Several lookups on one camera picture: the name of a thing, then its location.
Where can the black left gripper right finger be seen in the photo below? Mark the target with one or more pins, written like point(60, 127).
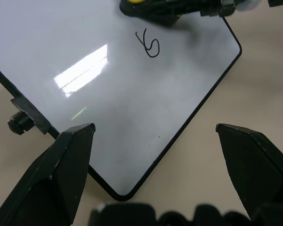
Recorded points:
point(256, 164)

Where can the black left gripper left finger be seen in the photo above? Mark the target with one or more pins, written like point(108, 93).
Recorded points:
point(49, 179)

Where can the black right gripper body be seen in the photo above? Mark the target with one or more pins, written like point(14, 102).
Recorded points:
point(222, 7)

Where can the black and yellow eraser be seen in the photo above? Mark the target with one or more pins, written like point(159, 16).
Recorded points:
point(153, 11)

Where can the black whiteboard clamp with knob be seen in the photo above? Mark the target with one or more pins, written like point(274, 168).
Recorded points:
point(28, 114)

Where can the white whiteboard with black frame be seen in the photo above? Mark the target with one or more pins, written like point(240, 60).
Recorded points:
point(122, 99)

